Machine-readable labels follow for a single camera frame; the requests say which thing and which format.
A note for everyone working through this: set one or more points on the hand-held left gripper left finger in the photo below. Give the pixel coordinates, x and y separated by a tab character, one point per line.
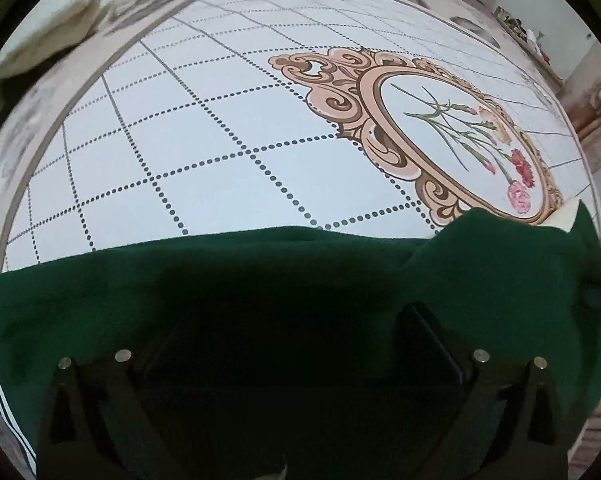
105	410

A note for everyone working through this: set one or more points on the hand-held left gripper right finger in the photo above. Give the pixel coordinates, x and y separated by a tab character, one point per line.
440	347

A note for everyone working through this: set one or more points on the green and cream varsity jacket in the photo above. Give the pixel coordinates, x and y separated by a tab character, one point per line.
280	280

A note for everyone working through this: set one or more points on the pink floral curtain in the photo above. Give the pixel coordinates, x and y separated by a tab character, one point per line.
592	105

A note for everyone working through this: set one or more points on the white nightstand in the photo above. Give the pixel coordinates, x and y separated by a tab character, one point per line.
535	55

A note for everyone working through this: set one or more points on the clutter on nightstand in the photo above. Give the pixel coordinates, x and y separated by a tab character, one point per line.
522	30

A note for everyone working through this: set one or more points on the white quilted floral mat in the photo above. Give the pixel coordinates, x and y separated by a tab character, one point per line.
230	125

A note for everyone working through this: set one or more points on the white folded garment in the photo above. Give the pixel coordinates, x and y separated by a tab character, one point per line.
50	25

